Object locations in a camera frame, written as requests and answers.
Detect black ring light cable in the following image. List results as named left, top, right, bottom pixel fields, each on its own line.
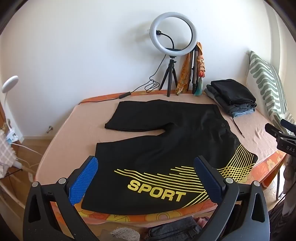
left=81, top=58, right=173, bottom=103

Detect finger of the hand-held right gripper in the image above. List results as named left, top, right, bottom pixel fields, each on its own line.
left=280, top=119, right=296, bottom=133
left=265, top=123, right=290, bottom=140

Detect grey denim garment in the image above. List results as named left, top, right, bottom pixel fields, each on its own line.
left=148, top=217, right=204, bottom=241

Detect peach blanket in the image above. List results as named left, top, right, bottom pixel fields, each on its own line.
left=35, top=93, right=285, bottom=209

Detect black folded garment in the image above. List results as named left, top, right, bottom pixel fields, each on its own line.
left=210, top=79, right=257, bottom=107

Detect black pants with yellow print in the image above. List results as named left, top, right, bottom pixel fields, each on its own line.
left=80, top=99, right=258, bottom=216

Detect beige knitted cloth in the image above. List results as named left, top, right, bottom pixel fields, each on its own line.
left=110, top=227, right=140, bottom=241

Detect dark drawstring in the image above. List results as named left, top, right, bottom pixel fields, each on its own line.
left=232, top=116, right=245, bottom=138

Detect checkered cloth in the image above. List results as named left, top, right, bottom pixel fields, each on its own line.
left=0, top=129, right=18, bottom=179

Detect folded blue jeans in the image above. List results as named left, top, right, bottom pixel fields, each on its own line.
left=229, top=107, right=256, bottom=118

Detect white clip-on lamp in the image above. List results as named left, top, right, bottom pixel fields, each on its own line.
left=2, top=75, right=19, bottom=142

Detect silver folded tripod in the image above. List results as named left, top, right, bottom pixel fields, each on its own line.
left=189, top=44, right=201, bottom=94

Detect black mini tripod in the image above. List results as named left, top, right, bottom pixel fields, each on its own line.
left=159, top=55, right=178, bottom=97

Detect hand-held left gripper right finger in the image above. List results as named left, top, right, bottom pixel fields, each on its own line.
left=194, top=155, right=270, bottom=241

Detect white ring light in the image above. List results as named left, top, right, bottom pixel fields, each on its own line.
left=149, top=13, right=199, bottom=56

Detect dark grey folded garment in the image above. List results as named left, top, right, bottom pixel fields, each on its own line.
left=204, top=84, right=257, bottom=113

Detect folded tripod with orange scarf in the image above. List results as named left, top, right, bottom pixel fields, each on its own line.
left=175, top=42, right=207, bottom=96

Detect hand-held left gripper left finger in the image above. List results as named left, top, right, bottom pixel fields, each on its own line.
left=23, top=156, right=100, bottom=241

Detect green striped white pillow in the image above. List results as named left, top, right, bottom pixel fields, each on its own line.
left=245, top=51, right=295, bottom=127

